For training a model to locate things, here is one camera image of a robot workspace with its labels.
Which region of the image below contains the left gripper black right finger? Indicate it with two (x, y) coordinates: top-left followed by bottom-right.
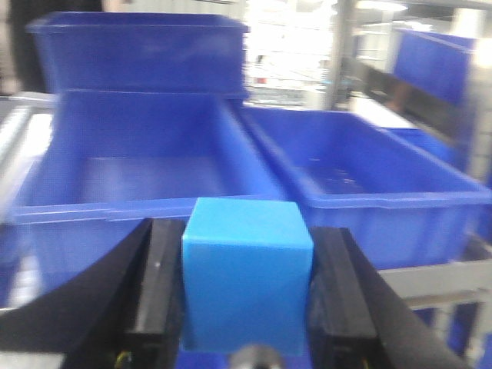
(306, 226), (468, 368)

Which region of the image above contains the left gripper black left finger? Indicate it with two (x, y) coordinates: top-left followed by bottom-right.
(1, 218), (185, 368)

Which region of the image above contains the blue cube block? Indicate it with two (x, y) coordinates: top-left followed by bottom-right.
(181, 198), (314, 356)

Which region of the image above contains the front right blue bin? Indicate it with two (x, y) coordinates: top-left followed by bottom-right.
(238, 107), (491, 269)

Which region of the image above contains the blue bin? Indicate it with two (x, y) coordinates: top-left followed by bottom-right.
(26, 12), (248, 98)
(238, 107), (491, 269)
(8, 91), (286, 292)

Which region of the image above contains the front left blue bin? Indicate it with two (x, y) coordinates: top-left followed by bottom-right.
(8, 91), (286, 292)

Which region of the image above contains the rear left blue bin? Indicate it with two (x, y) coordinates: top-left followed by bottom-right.
(26, 12), (248, 98)

